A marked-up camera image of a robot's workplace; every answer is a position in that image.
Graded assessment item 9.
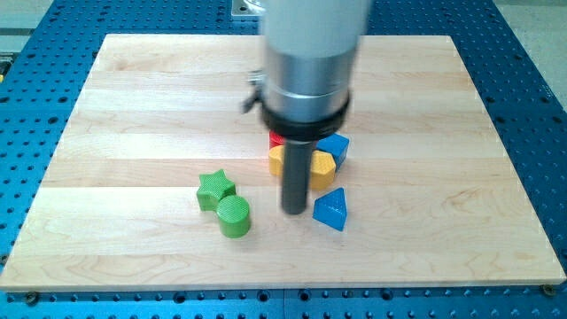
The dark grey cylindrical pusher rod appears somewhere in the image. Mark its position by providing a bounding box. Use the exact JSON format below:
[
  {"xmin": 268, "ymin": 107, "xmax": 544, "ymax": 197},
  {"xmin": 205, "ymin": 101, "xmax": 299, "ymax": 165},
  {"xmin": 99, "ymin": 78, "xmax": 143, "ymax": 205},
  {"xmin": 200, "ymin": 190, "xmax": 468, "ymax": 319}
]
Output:
[{"xmin": 281, "ymin": 140, "xmax": 315, "ymax": 214}]

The blue triangle block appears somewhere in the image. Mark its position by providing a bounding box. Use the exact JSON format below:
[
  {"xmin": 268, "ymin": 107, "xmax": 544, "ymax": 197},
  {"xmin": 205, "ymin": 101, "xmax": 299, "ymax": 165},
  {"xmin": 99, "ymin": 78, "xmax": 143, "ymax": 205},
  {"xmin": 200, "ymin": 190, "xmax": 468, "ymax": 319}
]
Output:
[{"xmin": 313, "ymin": 188, "xmax": 348, "ymax": 231}]

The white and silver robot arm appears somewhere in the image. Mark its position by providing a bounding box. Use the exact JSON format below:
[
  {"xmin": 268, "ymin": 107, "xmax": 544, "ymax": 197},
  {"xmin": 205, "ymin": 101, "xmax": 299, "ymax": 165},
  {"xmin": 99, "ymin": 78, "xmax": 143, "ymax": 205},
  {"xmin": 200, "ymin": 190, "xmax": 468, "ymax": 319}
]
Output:
[{"xmin": 241, "ymin": 0, "xmax": 372, "ymax": 214}]

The yellow hexagon block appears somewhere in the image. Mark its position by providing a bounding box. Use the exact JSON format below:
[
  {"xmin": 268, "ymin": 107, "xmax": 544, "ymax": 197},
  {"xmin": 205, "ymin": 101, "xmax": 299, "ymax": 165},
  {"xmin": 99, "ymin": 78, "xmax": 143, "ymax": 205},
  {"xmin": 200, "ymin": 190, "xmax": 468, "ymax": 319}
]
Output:
[{"xmin": 268, "ymin": 145, "xmax": 337, "ymax": 191}]

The red block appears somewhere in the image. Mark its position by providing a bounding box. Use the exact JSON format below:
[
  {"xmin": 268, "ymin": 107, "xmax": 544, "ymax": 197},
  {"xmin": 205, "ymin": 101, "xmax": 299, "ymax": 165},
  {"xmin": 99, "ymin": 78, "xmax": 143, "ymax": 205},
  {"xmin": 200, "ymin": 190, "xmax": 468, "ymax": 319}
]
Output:
[{"xmin": 268, "ymin": 130, "xmax": 285, "ymax": 149}]

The blue cube block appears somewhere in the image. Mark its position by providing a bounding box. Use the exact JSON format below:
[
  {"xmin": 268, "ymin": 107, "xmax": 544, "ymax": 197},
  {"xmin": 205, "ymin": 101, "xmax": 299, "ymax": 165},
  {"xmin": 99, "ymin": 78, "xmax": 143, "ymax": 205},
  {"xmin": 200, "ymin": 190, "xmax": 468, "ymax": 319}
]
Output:
[{"xmin": 315, "ymin": 134, "xmax": 350, "ymax": 170}]

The green cylinder block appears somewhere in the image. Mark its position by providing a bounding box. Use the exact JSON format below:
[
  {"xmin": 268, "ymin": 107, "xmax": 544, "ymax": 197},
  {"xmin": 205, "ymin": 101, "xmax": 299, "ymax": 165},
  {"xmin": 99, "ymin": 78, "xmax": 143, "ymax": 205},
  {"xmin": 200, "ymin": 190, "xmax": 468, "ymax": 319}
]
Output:
[{"xmin": 216, "ymin": 195, "xmax": 251, "ymax": 238}]

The green star block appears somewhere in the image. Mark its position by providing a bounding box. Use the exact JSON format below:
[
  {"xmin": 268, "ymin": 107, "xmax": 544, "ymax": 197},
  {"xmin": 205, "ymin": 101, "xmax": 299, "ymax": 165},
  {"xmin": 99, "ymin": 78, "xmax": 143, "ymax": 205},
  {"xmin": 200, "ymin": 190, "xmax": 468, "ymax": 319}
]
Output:
[{"xmin": 196, "ymin": 169, "xmax": 237, "ymax": 211}]

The light wooden board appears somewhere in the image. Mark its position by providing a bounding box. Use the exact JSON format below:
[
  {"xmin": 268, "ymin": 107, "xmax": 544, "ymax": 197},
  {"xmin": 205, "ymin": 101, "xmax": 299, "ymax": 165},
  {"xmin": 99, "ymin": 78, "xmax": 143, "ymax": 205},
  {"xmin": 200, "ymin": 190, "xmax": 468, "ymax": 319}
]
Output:
[{"xmin": 1, "ymin": 35, "xmax": 566, "ymax": 292}]

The silver metal mounting plate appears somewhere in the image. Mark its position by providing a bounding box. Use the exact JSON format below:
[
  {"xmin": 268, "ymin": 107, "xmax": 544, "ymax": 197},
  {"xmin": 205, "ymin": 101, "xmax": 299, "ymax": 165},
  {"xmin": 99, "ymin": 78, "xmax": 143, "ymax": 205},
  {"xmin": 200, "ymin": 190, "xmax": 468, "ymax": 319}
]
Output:
[{"xmin": 231, "ymin": 0, "xmax": 265, "ymax": 17}]

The blue perforated metal base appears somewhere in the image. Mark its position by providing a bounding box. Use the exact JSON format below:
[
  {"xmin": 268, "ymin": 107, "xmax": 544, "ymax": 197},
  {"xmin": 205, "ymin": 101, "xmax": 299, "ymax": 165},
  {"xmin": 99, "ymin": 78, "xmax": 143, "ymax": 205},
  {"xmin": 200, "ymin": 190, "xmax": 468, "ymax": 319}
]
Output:
[{"xmin": 1, "ymin": 1, "xmax": 566, "ymax": 318}]

